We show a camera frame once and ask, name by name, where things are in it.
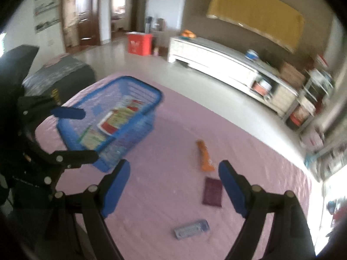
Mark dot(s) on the yellow cloth cover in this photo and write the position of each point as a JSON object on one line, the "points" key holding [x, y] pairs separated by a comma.
{"points": [[254, 13]]}

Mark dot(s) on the white metal shelf rack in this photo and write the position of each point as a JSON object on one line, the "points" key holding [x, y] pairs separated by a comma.
{"points": [[306, 100]]}

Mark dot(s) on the white television cabinet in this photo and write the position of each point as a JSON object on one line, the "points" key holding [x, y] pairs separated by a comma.
{"points": [[217, 59]]}

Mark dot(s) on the dark covered stool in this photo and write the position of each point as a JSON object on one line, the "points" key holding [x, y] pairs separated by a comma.
{"points": [[62, 73]]}

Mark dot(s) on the large red yellow snack bag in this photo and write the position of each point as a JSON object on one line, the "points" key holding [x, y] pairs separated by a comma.
{"points": [[118, 117]]}

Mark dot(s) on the cardboard box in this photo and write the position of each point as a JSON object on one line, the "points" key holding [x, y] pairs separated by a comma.
{"points": [[291, 73]]}

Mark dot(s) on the brown wooden door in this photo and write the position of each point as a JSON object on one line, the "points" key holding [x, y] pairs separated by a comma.
{"points": [[84, 13]]}

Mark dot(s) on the pile of oranges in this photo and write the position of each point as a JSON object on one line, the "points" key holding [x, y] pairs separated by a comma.
{"points": [[188, 33]]}

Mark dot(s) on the blue tissue pack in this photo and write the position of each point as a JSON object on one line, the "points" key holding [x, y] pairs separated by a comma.
{"points": [[252, 54]]}

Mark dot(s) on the blue plastic basket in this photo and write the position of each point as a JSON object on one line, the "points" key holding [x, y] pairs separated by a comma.
{"points": [[143, 86]]}

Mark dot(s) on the maroon snack packet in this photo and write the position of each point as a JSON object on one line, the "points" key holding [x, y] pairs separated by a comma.
{"points": [[212, 192]]}

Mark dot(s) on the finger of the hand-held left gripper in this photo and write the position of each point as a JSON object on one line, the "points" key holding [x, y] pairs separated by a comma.
{"points": [[67, 113], [73, 157]]}

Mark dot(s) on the pale blue snack packet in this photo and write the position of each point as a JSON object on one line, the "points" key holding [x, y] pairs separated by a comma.
{"points": [[191, 228]]}

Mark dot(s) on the orange stick snack packet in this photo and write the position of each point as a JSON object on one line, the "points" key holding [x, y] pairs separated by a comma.
{"points": [[204, 154]]}

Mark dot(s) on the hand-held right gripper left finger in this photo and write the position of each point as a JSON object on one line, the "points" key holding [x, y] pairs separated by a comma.
{"points": [[115, 189]]}

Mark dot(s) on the red box on floor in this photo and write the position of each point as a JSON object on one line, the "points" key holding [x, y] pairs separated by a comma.
{"points": [[139, 43]]}

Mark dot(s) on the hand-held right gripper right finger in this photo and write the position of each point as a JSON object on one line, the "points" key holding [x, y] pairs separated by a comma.
{"points": [[233, 189]]}

